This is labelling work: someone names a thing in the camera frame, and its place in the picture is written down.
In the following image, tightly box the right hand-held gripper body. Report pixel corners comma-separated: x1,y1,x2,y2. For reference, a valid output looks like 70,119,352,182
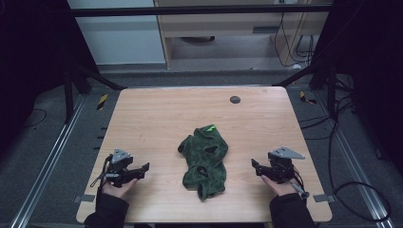
266,145,306,185

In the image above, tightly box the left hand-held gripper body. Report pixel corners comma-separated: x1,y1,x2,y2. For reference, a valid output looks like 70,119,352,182
106,147,143,188

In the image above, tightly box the dark green fleece garment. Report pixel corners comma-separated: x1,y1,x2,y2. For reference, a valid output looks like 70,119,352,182
177,123,230,201

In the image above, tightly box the person's right hand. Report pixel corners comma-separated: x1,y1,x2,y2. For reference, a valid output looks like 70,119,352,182
260,174,299,198

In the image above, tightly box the person's left hand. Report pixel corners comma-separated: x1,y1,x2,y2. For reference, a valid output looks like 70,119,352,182
101,178,140,201

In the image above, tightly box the grey tape strip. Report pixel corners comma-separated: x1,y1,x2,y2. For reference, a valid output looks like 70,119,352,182
313,193,336,204
73,194,96,204

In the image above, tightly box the yellow black striped tape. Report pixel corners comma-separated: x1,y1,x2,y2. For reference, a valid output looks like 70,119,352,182
298,90,318,105
96,93,109,111

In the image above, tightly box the white cabinet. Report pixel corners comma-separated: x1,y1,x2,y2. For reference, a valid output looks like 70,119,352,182
66,0,167,67

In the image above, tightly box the black curtain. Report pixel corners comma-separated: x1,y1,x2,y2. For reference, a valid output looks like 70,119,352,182
312,0,403,179
0,0,100,160

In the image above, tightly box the light wooden desk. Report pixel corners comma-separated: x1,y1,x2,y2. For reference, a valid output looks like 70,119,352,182
153,0,331,69

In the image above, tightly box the left hand-held gripper cable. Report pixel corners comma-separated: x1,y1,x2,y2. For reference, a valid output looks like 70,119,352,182
89,154,114,195

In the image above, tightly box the hand-held gripper cable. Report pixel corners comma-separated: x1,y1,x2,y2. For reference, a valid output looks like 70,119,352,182
284,172,311,200
89,154,114,195

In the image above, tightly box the right hand-held gripper cable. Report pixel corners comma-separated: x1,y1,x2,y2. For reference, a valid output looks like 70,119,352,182
284,172,311,200

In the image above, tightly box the long black floor cable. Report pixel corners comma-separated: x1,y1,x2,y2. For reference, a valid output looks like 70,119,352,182
298,74,393,223

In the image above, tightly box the aluminium floor rail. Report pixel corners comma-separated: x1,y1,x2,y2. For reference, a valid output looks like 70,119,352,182
9,94,87,228
315,89,396,228

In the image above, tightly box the black metal frame stand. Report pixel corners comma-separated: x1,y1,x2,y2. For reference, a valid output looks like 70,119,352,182
273,58,338,119
62,58,128,125

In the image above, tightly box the thin black floor cable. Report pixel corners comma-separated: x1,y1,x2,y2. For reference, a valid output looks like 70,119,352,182
22,107,48,129

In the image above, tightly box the bundle of black hanging cables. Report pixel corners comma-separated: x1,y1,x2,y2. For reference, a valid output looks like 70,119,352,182
273,11,317,68

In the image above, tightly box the black horizontal frame bar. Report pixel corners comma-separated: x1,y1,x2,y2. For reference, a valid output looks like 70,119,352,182
67,3,335,18

